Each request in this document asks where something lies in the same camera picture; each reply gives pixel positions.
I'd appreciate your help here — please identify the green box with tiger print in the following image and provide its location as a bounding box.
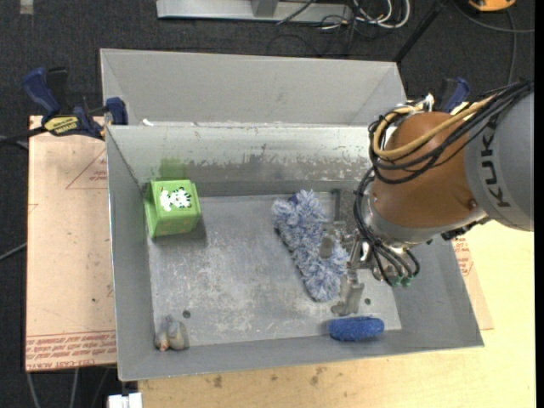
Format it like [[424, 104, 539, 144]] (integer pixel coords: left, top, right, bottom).
[[144, 178, 202, 239]]

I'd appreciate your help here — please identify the blue and white fluffy duster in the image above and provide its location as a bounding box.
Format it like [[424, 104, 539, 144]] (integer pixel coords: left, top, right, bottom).
[[271, 189, 351, 303]]

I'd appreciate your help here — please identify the grey metal bin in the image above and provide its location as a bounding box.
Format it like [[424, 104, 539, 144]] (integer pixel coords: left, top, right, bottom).
[[99, 48, 485, 382]]

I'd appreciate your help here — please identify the grey toy bird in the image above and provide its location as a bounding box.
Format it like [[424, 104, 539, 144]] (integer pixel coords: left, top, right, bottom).
[[153, 314, 190, 352]]

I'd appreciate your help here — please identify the brown cardboard board red print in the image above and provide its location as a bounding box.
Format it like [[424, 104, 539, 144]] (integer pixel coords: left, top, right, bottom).
[[25, 115, 495, 372]]

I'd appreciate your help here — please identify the blue sponge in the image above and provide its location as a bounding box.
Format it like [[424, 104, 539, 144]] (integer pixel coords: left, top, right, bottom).
[[327, 315, 386, 343]]

